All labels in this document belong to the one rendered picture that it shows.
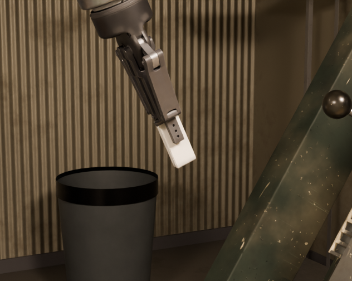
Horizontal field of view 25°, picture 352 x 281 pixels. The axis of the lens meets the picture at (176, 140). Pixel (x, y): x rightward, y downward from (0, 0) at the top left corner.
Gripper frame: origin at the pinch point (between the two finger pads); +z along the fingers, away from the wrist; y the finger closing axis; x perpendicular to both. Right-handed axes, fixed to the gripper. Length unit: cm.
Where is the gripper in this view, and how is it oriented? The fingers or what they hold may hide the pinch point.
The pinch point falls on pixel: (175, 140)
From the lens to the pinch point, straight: 108.8
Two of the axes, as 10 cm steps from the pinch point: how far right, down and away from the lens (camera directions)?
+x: -8.6, 4.6, -2.4
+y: -3.6, -1.8, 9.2
